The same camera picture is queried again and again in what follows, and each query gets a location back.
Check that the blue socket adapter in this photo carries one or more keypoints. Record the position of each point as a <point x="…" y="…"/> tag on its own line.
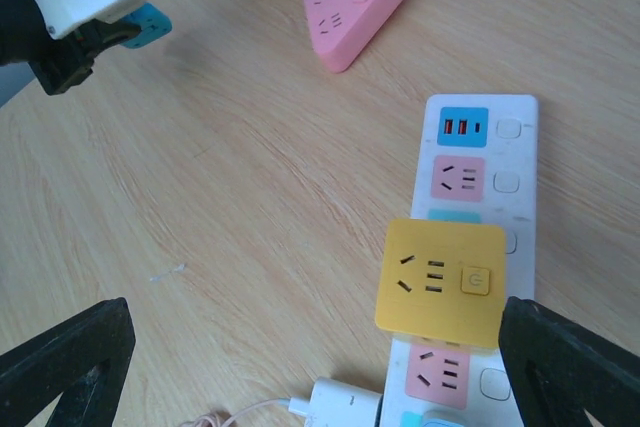
<point x="153" y="24"/>

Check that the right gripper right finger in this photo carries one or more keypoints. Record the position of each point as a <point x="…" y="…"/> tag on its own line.
<point x="562" y="374"/>

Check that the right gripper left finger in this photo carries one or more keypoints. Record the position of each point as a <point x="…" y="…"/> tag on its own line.
<point x="80" y="365"/>

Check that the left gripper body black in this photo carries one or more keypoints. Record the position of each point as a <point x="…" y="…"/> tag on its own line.
<point x="57" y="64"/>

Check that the yellow cube socket adapter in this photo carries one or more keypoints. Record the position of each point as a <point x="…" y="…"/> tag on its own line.
<point x="443" y="281"/>

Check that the white power strip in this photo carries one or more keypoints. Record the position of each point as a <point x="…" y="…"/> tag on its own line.
<point x="477" y="164"/>

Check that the white USB charger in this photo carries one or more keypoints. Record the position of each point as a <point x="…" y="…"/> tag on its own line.
<point x="336" y="404"/>

